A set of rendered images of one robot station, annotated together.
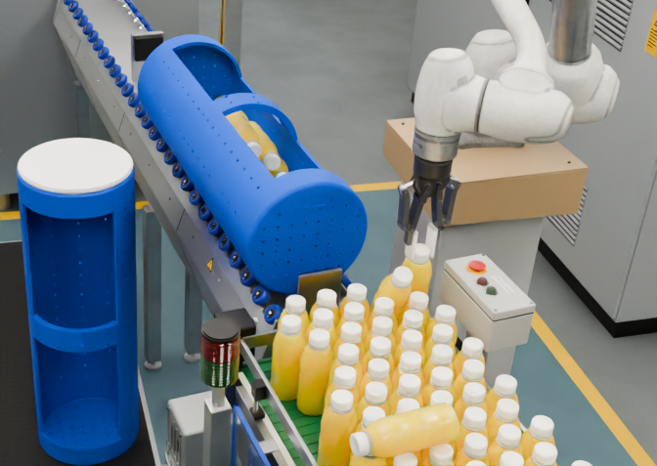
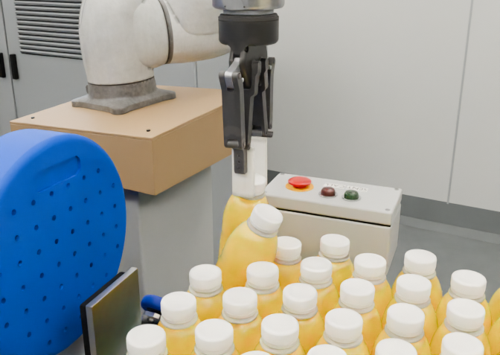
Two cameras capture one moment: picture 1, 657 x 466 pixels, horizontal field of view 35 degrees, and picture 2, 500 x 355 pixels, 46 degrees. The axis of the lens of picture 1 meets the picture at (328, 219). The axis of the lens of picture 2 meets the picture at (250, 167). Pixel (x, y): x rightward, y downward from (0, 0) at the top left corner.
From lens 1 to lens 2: 1.53 m
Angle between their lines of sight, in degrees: 39
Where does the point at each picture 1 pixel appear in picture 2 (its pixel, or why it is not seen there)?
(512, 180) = (205, 117)
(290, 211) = (30, 201)
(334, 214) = (88, 190)
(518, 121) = not seen: outside the picture
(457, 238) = (153, 215)
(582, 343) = not seen: hidden behind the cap
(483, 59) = (115, 3)
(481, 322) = (365, 240)
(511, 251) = (196, 212)
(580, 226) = not seen: hidden behind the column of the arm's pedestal
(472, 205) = (180, 158)
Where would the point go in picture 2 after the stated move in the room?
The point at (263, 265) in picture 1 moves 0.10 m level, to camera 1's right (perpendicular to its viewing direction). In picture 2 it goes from (10, 321) to (91, 290)
